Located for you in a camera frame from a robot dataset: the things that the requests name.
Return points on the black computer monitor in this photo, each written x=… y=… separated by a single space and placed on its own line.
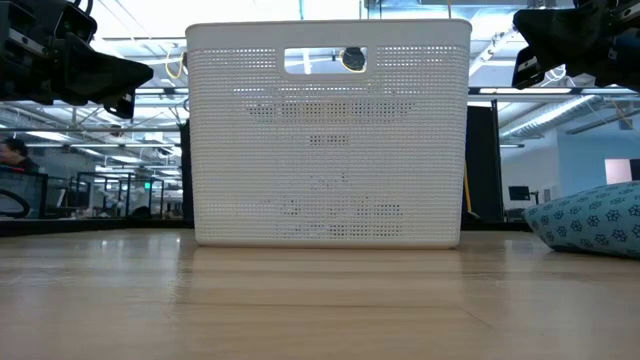
x=519 y=193

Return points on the black round reel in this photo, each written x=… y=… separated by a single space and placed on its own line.
x=354 y=59

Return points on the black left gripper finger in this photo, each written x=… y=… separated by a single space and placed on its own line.
x=100 y=75

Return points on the teal flower-patterned cloth pack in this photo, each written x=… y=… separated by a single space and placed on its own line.
x=590 y=220

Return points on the white perforated plastic basket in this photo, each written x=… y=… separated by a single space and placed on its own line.
x=325 y=165

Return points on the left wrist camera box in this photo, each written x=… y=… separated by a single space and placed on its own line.
x=75 y=22

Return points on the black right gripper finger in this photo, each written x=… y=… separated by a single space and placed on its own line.
x=565 y=35

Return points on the black aluminium table frame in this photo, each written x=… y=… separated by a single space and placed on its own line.
x=100 y=227

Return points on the person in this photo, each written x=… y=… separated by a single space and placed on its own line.
x=17 y=157

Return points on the black partition panel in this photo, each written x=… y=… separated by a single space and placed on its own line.
x=186 y=175
x=482 y=165

